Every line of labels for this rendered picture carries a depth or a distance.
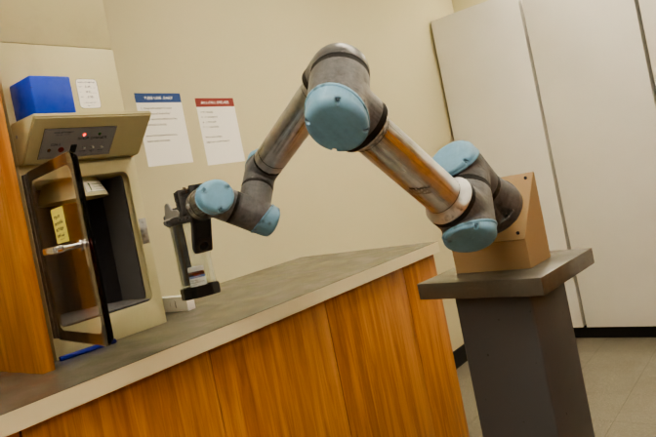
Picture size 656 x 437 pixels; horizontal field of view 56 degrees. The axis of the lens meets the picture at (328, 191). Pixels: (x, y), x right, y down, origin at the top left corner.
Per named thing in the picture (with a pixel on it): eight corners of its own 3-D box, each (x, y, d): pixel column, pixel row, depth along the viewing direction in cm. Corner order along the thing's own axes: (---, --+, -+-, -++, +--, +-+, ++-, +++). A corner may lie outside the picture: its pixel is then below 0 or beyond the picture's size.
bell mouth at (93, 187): (26, 210, 165) (22, 189, 165) (87, 201, 178) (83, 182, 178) (60, 200, 154) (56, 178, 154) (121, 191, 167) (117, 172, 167)
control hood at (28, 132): (17, 166, 145) (8, 124, 145) (134, 155, 171) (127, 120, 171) (40, 157, 138) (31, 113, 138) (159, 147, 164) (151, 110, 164)
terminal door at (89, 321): (61, 338, 146) (27, 173, 145) (113, 345, 123) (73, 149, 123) (58, 339, 145) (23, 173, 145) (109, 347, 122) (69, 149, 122)
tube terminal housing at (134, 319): (8, 359, 161) (-50, 70, 161) (117, 323, 186) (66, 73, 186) (56, 361, 146) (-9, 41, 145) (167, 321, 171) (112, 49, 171)
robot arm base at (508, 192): (524, 178, 153) (507, 155, 148) (520, 229, 145) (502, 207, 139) (469, 190, 162) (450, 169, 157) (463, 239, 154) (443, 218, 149)
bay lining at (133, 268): (16, 327, 163) (-11, 196, 163) (103, 301, 184) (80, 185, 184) (62, 326, 148) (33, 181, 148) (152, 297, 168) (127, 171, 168)
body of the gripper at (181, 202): (200, 188, 158) (212, 180, 147) (208, 221, 158) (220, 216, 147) (171, 194, 155) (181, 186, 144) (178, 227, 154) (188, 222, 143)
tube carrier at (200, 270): (176, 297, 164) (159, 218, 166) (215, 287, 169) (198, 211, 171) (184, 297, 155) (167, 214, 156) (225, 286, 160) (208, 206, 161)
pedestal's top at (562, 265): (594, 262, 155) (592, 247, 155) (544, 296, 131) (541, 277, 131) (480, 270, 176) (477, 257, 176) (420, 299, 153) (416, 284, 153)
